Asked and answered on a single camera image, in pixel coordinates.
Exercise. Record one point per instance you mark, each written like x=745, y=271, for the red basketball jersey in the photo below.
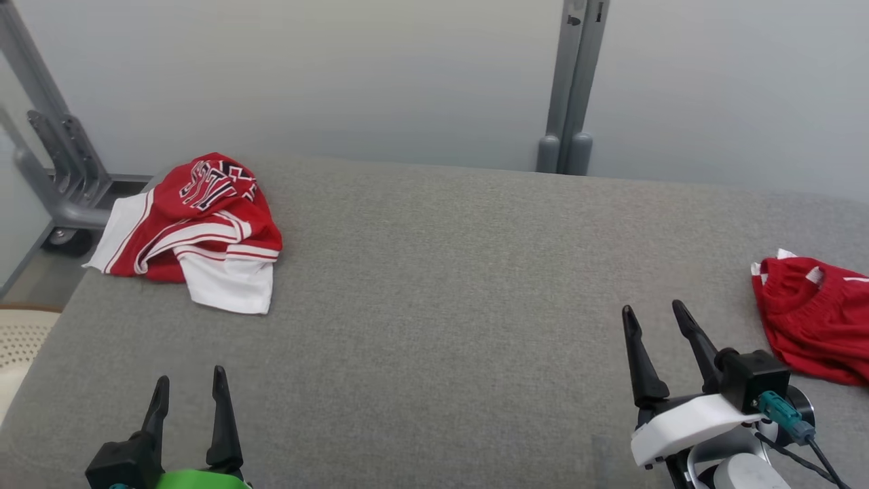
x=204, y=224

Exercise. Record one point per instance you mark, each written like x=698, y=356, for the grey fabric sofa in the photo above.
x=441, y=326

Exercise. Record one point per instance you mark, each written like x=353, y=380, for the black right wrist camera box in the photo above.
x=753, y=377

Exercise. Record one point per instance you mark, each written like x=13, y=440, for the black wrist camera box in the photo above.
x=122, y=462
x=753, y=377

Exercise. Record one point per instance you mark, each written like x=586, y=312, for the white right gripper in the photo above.
x=686, y=428

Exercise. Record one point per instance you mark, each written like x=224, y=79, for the large dark caster wheel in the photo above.
x=71, y=242

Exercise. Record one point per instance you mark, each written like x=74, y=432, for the beige perforated laundry basket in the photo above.
x=20, y=353

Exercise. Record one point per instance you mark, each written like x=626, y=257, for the red shorts white trim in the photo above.
x=815, y=319

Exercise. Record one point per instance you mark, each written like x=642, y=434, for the grey metal support frame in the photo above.
x=54, y=136

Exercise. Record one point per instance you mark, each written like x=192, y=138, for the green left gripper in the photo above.
x=204, y=480

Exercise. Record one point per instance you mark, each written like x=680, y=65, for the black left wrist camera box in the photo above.
x=122, y=462

